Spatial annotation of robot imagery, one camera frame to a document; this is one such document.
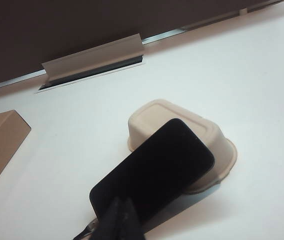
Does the white desk cable flap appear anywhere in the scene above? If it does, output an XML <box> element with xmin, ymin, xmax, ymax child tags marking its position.
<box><xmin>33</xmin><ymin>32</ymin><xmax>148</xmax><ymax>95</ymax></box>

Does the beige pulp tray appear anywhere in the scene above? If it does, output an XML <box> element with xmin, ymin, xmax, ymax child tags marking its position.
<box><xmin>126</xmin><ymin>98</ymin><xmax>238</xmax><ymax>195</ymax></box>

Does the black smartphone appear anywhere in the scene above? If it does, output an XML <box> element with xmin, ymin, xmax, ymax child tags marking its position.
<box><xmin>88</xmin><ymin>117</ymin><xmax>216</xmax><ymax>227</ymax></box>

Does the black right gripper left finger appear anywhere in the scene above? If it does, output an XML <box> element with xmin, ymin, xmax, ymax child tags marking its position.
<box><xmin>73</xmin><ymin>196</ymin><xmax>123</xmax><ymax>240</ymax></box>

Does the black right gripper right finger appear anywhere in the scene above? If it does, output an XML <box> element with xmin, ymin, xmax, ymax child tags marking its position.
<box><xmin>118</xmin><ymin>197</ymin><xmax>147</xmax><ymax>240</ymax></box>

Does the grey fabric desk divider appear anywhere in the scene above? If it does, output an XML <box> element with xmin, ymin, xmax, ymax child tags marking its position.
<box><xmin>0</xmin><ymin>0</ymin><xmax>284</xmax><ymax>90</ymax></box>

